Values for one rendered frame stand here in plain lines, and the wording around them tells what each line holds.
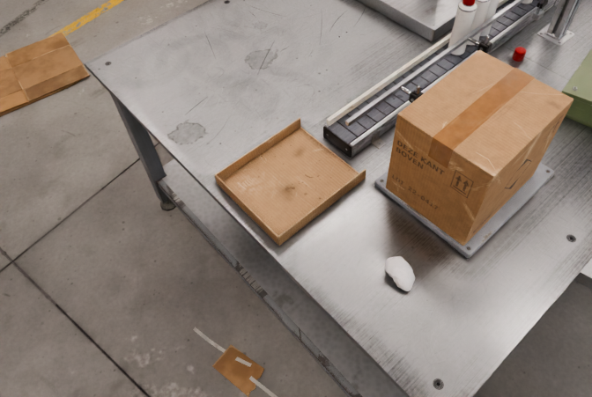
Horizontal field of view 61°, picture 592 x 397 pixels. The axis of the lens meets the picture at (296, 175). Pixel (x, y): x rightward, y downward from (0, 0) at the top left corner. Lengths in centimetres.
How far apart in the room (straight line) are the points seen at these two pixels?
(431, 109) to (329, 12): 86
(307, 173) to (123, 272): 116
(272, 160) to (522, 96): 64
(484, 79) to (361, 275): 52
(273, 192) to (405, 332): 48
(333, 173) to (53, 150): 182
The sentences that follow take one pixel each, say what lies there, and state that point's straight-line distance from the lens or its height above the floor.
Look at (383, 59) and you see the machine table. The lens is 169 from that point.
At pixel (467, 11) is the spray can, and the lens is 156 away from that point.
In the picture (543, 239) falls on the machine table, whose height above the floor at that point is 83.
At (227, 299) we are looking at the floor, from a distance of 210.
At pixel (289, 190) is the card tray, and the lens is 131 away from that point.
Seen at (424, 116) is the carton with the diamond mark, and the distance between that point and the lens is 110.
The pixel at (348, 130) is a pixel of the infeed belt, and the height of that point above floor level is 88.
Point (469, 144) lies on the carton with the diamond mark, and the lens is 107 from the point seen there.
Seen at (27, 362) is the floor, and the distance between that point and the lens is 228.
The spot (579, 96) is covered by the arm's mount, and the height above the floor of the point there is 91.
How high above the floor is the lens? 190
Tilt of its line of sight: 52 degrees down
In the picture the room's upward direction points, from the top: 4 degrees counter-clockwise
